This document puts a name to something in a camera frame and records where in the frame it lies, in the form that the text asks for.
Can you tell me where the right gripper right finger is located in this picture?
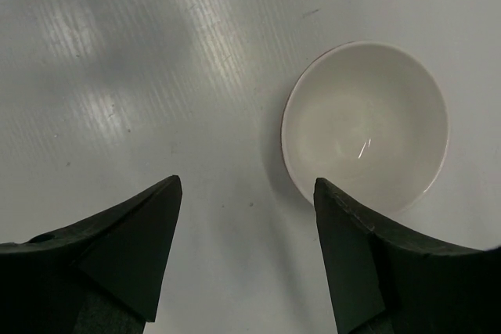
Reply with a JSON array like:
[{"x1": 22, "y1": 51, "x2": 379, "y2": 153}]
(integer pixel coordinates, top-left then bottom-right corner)
[{"x1": 314, "y1": 178, "x2": 500, "y2": 333}]

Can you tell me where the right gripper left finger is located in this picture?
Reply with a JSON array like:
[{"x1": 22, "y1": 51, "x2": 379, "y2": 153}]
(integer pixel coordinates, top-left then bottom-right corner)
[{"x1": 1, "y1": 175, "x2": 182, "y2": 333}]

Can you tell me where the white red bowl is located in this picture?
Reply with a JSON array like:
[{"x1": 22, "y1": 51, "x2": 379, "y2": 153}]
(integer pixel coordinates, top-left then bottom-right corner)
[{"x1": 280, "y1": 41, "x2": 450, "y2": 214}]

